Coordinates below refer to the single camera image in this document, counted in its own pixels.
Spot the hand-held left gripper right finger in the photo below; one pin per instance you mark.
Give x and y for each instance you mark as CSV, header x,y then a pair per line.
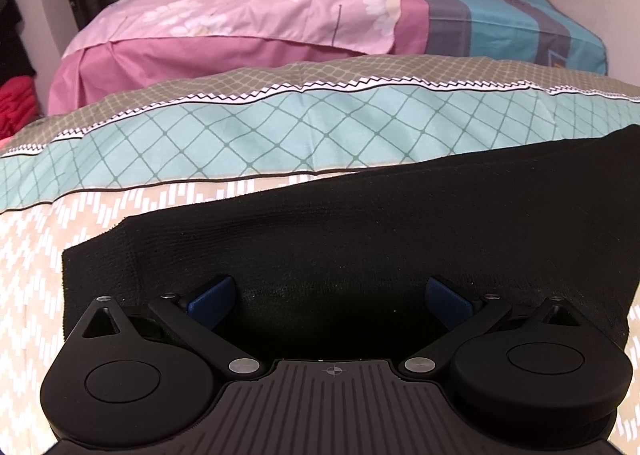
x,y
448,303

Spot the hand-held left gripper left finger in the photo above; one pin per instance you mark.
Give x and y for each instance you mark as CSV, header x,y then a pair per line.
x,y
212,303

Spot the black pants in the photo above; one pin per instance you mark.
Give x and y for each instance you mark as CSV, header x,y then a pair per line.
x,y
360,235

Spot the patterned bed quilt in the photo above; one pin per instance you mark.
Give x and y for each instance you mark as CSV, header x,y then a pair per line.
x,y
200,135

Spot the pile of red clothes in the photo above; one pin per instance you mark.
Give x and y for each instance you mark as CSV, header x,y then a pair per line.
x,y
15,105

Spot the blue grey striped pillow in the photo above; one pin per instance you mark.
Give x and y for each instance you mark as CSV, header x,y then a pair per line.
x,y
500,25

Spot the pink floral pillow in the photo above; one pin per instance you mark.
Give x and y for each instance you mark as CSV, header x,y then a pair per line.
x,y
225,20

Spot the black hanging clothes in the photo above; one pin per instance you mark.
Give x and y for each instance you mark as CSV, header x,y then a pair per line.
x,y
12,35

